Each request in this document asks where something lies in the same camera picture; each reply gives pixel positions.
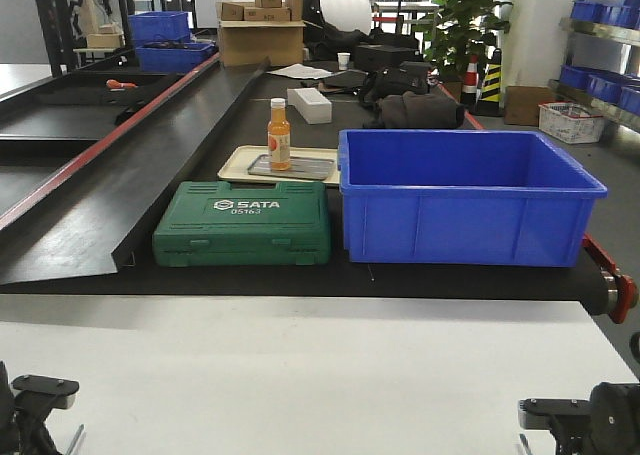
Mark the green black screwdriver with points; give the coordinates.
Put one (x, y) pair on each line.
(73, 444)
(524, 444)

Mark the green potted plant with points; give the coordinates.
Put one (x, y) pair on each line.
(464, 28)

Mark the blue bin far upper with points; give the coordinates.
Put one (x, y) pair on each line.
(159, 26)

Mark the orange white traffic cone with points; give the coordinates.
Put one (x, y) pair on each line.
(469, 82)

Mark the white foam block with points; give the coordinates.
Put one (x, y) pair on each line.
(314, 107)

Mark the green SATA tool case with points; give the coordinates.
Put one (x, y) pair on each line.
(214, 223)

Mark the beige plastic tray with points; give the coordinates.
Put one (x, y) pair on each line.
(237, 167)

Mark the black bag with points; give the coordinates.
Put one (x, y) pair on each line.
(389, 81)

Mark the red conveyor end roller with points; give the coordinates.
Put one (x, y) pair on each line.
(622, 290)

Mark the black yellow traffic cone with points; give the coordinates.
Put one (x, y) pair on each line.
(488, 103)

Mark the orange juice bottle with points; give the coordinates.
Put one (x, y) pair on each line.
(278, 132)

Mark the orange handled tool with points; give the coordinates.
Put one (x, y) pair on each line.
(113, 84)

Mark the large blue plastic bin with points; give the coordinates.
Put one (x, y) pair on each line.
(462, 197)

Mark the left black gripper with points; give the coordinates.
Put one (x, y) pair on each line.
(26, 402)

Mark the white paper cup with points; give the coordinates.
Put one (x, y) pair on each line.
(343, 59)

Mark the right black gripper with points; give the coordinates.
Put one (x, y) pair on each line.
(606, 423)

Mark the black angled metal guide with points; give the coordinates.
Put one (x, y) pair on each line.
(88, 217)

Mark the white wire basket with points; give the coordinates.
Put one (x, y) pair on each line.
(570, 123)

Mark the dark folded cloth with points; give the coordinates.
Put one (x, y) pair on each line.
(417, 111)

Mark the blue bin far lower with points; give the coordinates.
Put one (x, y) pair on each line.
(178, 60)

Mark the brown cardboard box on floor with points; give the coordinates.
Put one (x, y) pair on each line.
(522, 104)

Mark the large cardboard box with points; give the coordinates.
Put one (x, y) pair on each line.
(251, 42)

